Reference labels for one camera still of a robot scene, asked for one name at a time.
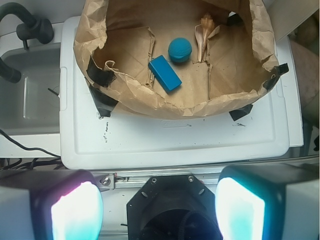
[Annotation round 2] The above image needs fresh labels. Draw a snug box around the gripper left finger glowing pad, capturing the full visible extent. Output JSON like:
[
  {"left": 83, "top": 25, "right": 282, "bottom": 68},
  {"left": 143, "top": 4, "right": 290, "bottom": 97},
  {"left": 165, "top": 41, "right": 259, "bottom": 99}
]
[{"left": 0, "top": 170, "right": 103, "bottom": 240}]

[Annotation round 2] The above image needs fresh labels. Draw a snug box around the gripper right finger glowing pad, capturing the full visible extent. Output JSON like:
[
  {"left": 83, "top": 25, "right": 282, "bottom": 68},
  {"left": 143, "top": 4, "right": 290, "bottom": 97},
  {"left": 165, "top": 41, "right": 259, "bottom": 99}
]
[{"left": 215, "top": 163, "right": 320, "bottom": 240}]

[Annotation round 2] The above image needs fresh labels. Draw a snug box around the blue rectangular block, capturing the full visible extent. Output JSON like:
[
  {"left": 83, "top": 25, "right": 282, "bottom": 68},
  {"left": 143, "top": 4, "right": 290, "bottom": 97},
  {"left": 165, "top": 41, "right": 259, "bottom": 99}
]
[{"left": 148, "top": 55, "right": 182, "bottom": 93}]

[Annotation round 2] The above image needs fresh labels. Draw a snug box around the white plastic bin lid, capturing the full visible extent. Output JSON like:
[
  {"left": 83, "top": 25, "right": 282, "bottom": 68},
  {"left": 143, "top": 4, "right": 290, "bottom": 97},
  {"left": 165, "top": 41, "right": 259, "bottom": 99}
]
[{"left": 59, "top": 16, "right": 290, "bottom": 170}]

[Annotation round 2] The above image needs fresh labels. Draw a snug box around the black tape strip right front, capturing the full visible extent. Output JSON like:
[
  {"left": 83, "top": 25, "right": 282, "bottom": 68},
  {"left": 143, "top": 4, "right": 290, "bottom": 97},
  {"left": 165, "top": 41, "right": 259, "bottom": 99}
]
[{"left": 228, "top": 104, "right": 253, "bottom": 122}]

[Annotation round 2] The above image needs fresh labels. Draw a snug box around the black tape strip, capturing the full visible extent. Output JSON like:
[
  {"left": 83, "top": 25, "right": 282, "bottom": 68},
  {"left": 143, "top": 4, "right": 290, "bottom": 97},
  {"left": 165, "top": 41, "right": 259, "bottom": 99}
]
[
  {"left": 86, "top": 57, "right": 118, "bottom": 118},
  {"left": 262, "top": 63, "right": 289, "bottom": 92},
  {"left": 228, "top": 104, "right": 253, "bottom": 122}
]

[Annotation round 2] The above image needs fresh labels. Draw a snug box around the grey sink basin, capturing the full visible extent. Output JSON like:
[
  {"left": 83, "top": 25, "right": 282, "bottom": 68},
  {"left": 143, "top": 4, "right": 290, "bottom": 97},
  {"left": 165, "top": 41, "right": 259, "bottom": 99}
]
[{"left": 0, "top": 43, "right": 61, "bottom": 135}]

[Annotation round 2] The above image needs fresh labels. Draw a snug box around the black tape strip left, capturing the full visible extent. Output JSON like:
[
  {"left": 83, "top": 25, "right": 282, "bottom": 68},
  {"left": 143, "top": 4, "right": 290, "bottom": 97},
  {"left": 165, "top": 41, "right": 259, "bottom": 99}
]
[{"left": 86, "top": 57, "right": 118, "bottom": 118}]

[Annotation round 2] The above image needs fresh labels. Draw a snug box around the black tape strip right side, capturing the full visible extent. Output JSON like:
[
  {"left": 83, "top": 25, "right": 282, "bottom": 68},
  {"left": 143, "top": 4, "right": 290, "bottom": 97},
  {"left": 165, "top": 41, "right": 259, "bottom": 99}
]
[{"left": 262, "top": 63, "right": 289, "bottom": 92}]

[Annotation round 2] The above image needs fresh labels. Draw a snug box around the brown paper bag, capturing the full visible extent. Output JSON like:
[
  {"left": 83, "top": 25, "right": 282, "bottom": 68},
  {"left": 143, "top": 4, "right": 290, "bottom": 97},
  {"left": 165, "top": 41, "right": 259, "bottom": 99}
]
[{"left": 73, "top": 0, "right": 281, "bottom": 120}]

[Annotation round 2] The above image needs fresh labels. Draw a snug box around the teal blue ball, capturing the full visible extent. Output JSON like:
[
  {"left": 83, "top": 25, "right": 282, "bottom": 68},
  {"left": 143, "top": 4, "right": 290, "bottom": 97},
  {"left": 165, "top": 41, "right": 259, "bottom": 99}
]
[{"left": 168, "top": 37, "right": 192, "bottom": 63}]

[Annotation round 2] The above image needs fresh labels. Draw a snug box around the tan conch seashell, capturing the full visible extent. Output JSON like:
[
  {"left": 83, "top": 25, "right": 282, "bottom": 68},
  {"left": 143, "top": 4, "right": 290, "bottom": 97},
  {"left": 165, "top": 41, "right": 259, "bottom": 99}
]
[{"left": 194, "top": 13, "right": 220, "bottom": 62}]

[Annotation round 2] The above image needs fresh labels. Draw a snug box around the aluminium extrusion rail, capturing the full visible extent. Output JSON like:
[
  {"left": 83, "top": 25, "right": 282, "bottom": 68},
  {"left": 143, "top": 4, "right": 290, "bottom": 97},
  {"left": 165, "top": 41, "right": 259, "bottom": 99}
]
[{"left": 93, "top": 172, "right": 220, "bottom": 192}]

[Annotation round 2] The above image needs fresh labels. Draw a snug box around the black cable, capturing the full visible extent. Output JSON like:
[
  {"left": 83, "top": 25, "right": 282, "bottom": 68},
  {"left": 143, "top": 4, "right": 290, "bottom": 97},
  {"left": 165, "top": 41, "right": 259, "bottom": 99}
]
[{"left": 0, "top": 128, "right": 62, "bottom": 159}]

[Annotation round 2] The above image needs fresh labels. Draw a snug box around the black octagonal mount plate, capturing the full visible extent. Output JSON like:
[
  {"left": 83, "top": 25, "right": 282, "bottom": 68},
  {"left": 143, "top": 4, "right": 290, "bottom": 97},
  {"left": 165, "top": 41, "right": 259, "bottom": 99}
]
[{"left": 126, "top": 176, "right": 223, "bottom": 240}]

